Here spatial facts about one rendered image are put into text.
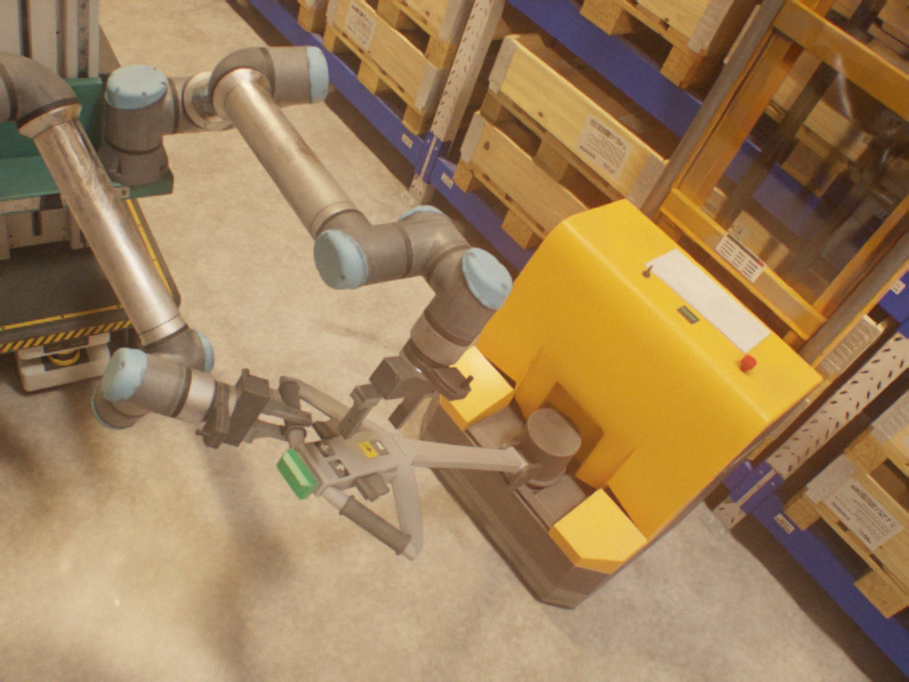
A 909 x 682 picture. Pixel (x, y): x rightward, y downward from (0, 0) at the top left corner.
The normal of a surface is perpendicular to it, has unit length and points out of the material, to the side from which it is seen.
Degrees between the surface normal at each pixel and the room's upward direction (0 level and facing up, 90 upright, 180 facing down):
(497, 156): 90
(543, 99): 90
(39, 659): 0
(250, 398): 79
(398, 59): 90
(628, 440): 90
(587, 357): 74
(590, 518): 22
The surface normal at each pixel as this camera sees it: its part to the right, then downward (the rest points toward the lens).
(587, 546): 0.00, -0.51
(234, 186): 0.29, -0.66
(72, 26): 0.50, 0.72
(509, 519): -0.74, 0.29
